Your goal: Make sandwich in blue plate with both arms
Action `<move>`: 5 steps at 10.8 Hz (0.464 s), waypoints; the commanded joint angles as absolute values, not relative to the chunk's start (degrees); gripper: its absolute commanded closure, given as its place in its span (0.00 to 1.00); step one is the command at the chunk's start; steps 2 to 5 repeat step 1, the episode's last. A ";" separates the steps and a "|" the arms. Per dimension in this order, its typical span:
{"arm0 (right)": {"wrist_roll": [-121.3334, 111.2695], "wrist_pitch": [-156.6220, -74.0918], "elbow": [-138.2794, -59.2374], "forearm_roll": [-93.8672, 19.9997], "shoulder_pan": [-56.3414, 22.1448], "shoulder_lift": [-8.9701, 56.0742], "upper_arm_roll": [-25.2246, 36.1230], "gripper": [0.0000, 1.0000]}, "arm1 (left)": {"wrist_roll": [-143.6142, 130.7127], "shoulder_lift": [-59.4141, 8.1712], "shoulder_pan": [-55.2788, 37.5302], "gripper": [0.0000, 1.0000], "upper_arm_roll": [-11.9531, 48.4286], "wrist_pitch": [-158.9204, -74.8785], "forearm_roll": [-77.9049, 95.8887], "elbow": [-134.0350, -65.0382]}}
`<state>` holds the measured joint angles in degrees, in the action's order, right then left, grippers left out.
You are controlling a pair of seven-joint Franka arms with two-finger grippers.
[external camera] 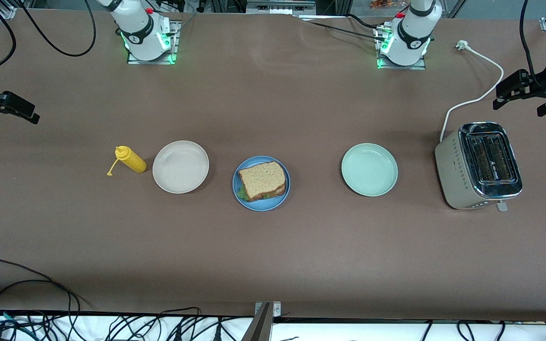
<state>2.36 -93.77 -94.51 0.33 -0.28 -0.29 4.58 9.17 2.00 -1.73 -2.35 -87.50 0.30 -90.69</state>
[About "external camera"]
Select small metal table bracket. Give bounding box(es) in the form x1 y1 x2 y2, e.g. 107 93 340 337
255 301 282 317

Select beige chrome toaster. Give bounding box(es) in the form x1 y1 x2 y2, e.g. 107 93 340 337
434 122 524 212

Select brown bread slice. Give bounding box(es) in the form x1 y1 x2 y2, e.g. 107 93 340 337
238 161 286 200
249 185 287 203

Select yellow squeeze bottle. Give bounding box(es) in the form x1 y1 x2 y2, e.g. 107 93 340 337
107 146 148 177

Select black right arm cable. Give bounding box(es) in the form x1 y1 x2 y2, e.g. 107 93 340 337
0 0 97 86

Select white toaster power cord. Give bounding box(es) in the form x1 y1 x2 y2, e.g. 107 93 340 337
440 40 505 143

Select pale green round plate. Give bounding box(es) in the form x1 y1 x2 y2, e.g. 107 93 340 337
341 143 399 197

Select dark grey metal post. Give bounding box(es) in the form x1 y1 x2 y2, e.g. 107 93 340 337
241 303 273 341

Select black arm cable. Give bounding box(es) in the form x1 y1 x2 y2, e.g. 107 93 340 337
0 0 97 86
519 0 539 83

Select grey metal box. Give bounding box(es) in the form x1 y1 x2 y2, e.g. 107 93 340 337
247 0 316 15

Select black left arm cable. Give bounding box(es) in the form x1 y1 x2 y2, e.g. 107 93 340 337
519 0 539 83

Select blue round plate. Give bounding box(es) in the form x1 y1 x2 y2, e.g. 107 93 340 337
232 155 291 212

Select thin black table cable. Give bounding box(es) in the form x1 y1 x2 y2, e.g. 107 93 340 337
297 14 382 41

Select beige round plate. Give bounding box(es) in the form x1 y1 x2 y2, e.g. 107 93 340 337
152 140 210 195

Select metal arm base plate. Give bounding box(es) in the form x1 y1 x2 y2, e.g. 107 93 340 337
127 20 182 65
376 25 428 71

